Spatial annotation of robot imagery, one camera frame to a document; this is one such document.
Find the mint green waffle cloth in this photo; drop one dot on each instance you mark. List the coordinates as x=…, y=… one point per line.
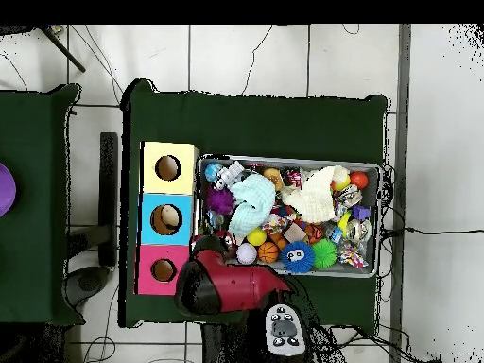
x=253, y=204

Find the small orange basketball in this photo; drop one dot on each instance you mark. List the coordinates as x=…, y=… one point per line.
x=268, y=252

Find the cream waffle cloth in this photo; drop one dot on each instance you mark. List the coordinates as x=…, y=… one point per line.
x=314, y=196

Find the wooden box three holes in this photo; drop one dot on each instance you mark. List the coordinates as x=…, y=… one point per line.
x=185, y=181

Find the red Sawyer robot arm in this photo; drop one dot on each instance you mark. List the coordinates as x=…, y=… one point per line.
x=234, y=287

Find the dark green side table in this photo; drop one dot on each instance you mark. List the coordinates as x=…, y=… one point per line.
x=34, y=189

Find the dark green table cloth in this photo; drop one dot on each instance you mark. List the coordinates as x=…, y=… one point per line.
x=264, y=124

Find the blue fuzzy googly-eye ball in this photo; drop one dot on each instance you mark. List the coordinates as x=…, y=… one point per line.
x=298, y=257

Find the black tripod leg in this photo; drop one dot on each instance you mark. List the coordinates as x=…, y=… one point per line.
x=64, y=51

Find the silver toy robot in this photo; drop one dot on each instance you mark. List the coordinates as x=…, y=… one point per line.
x=227, y=176

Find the purple round object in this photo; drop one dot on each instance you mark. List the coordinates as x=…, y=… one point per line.
x=5, y=189

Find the blue globe ball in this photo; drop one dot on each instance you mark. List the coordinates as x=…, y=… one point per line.
x=211, y=172

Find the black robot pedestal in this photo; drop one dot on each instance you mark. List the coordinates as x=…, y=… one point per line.
x=227, y=348

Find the small white baseball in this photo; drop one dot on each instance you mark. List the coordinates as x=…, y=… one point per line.
x=246, y=253

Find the purple spiky ball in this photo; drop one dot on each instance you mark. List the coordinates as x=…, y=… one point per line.
x=220, y=200

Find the green spiky rubber ball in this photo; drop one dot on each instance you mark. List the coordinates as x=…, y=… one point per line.
x=324, y=254

